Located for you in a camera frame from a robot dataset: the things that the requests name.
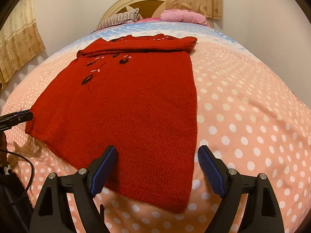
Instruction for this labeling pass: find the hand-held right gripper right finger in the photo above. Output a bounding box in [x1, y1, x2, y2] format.
[197, 145, 285, 233]

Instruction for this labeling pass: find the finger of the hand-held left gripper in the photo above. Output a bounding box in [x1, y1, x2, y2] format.
[0, 110, 31, 120]
[10, 114, 33, 127]

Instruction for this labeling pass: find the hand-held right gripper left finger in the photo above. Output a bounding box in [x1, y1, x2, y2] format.
[29, 145, 118, 233]

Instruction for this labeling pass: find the red knitted sweater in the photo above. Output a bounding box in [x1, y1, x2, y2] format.
[25, 33, 198, 214]

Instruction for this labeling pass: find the polka dot bed blanket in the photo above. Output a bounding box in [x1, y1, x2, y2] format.
[0, 21, 309, 233]

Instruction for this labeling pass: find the striped pillow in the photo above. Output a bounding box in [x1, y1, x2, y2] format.
[98, 8, 140, 30]

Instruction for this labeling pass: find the pink pillow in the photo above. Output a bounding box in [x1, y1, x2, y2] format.
[160, 9, 209, 26]

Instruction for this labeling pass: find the cream bed headboard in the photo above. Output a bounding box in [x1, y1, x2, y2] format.
[97, 0, 212, 30]

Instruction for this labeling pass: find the black cable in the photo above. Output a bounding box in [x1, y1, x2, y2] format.
[0, 150, 35, 205]

